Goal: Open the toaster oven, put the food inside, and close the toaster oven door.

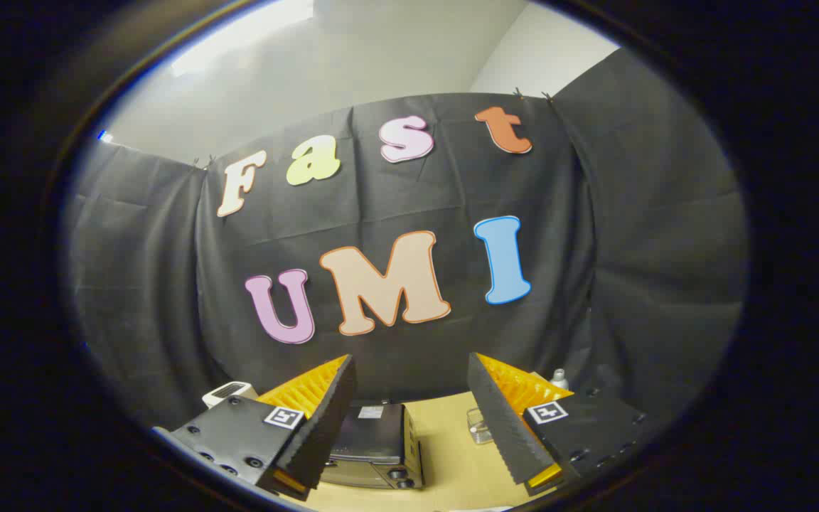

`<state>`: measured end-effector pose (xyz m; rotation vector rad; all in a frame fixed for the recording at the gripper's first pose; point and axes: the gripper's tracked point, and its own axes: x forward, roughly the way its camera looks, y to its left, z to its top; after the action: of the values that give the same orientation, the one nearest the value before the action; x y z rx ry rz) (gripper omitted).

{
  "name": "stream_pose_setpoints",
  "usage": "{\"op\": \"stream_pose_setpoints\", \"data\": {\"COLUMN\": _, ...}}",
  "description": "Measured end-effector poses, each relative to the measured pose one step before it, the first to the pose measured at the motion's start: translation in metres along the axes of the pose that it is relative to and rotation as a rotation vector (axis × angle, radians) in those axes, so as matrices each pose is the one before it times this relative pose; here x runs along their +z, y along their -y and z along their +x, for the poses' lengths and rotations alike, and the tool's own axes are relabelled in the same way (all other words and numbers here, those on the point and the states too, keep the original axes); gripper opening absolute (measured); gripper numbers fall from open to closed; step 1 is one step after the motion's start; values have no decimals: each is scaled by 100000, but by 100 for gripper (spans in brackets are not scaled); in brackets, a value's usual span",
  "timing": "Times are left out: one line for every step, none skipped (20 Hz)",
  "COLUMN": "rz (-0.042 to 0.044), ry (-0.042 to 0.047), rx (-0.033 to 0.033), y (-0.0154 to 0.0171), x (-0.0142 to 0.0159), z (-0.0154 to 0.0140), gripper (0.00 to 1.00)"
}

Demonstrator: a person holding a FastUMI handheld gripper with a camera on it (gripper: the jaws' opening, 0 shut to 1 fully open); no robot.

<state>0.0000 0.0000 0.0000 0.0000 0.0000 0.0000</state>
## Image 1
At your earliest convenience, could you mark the black backdrop cloth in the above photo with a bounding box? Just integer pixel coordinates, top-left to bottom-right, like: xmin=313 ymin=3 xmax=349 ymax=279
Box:
xmin=65 ymin=46 xmax=750 ymax=427

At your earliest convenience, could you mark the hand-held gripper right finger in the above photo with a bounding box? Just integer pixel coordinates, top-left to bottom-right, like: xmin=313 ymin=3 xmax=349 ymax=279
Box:
xmin=466 ymin=352 xmax=648 ymax=497

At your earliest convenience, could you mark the black toaster oven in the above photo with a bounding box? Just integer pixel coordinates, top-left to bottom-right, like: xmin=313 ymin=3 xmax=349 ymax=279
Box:
xmin=321 ymin=402 xmax=426 ymax=490

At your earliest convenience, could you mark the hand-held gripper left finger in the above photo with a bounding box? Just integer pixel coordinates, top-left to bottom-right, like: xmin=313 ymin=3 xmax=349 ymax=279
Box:
xmin=168 ymin=354 xmax=358 ymax=502

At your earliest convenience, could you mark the white bread toaster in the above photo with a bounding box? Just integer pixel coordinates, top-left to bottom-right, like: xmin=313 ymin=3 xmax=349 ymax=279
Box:
xmin=202 ymin=382 xmax=259 ymax=410

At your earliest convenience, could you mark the clear wire basket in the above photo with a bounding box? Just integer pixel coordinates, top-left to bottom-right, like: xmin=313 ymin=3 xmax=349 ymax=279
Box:
xmin=466 ymin=407 xmax=496 ymax=445

